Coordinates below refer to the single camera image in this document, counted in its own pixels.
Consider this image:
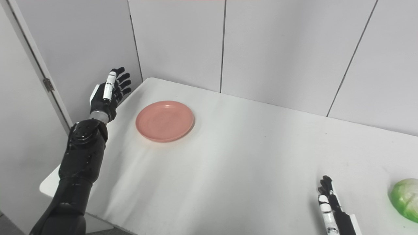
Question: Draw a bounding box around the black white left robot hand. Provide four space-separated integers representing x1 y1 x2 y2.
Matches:
89 67 132 123

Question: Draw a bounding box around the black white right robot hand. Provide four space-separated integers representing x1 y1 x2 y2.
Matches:
317 175 362 235

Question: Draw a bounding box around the pink plate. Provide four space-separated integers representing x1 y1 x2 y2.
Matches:
136 101 195 143

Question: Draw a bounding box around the green white cabbage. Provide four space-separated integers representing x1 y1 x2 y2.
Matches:
390 178 418 224

